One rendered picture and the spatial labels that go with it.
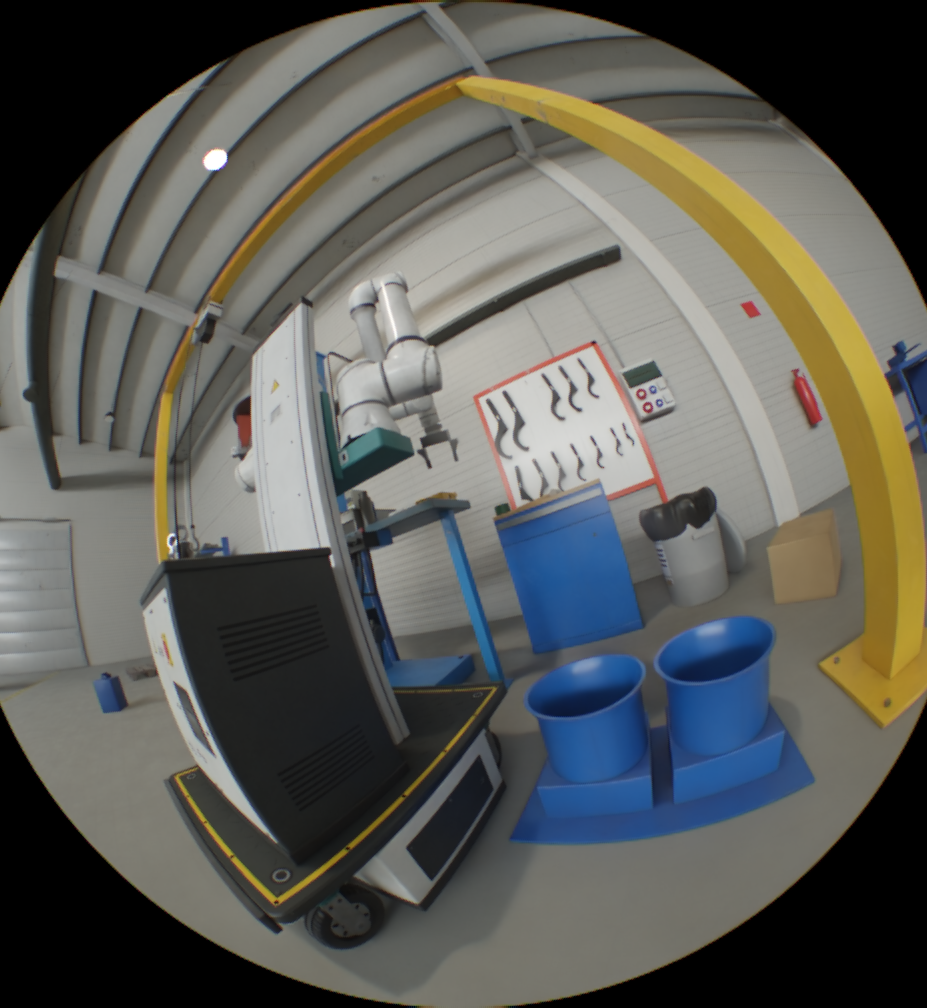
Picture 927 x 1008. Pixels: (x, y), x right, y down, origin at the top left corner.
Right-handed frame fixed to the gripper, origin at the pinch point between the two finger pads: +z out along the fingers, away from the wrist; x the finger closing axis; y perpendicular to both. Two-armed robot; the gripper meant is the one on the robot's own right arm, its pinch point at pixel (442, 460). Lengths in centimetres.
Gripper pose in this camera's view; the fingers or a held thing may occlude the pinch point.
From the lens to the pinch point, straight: 145.4
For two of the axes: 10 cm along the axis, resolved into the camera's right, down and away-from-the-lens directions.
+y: -1.9, 3.2, -9.3
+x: 9.4, -2.1, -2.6
